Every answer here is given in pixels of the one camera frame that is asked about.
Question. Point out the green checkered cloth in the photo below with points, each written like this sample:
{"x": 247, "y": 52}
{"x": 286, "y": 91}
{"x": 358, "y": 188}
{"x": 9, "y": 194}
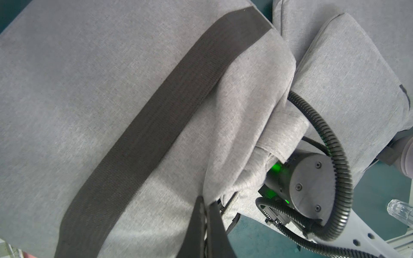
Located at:
{"x": 8, "y": 251}

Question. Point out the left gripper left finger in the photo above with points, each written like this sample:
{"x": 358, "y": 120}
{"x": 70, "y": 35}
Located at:
{"x": 193, "y": 244}

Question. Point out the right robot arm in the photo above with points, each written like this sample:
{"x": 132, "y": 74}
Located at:
{"x": 299, "y": 195}

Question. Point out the clear plastic cup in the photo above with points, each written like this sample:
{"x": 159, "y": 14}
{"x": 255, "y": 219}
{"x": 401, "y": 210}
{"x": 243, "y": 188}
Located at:
{"x": 402, "y": 211}

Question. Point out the grey laptop sleeve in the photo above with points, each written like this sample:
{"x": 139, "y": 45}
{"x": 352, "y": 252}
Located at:
{"x": 346, "y": 79}
{"x": 389, "y": 24}

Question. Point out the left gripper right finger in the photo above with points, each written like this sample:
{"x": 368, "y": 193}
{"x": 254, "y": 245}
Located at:
{"x": 217, "y": 243}

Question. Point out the grey laptop sleeve back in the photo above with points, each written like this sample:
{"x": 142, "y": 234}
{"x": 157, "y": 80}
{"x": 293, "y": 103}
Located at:
{"x": 389, "y": 24}

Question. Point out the grey laptop sleeve front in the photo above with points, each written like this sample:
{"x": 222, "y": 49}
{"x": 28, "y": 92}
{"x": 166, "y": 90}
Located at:
{"x": 346, "y": 79}

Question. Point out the grey laptop bag with strap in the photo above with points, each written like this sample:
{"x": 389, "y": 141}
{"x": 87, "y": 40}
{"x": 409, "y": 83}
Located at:
{"x": 74, "y": 75}

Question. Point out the pink bowl with snacks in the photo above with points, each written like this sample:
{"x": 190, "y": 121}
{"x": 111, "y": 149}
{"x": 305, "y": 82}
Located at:
{"x": 404, "y": 150}

